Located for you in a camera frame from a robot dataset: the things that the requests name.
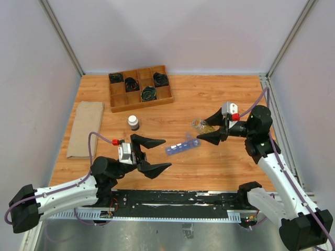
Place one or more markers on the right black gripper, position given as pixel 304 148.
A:
pixel 222 133

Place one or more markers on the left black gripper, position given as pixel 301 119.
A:
pixel 138 157

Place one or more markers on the clear jar of yellow pills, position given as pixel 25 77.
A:
pixel 202 127

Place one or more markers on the blue weekly pill organizer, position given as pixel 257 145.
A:
pixel 190 143

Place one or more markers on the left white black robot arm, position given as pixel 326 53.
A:
pixel 32 205

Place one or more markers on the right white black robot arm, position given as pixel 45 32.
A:
pixel 301 224

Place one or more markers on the brown bottle with white cap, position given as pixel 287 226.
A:
pixel 133 122

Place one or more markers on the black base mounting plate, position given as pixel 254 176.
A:
pixel 172 203

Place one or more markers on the folded beige cloth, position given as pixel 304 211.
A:
pixel 88 118

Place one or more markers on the wooden compartment tray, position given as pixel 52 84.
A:
pixel 139 88

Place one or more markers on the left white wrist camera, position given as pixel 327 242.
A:
pixel 125 153

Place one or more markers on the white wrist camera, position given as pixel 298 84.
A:
pixel 125 153
pixel 229 108

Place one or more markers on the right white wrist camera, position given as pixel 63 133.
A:
pixel 229 108

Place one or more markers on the grey slotted cable duct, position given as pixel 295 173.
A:
pixel 102 215

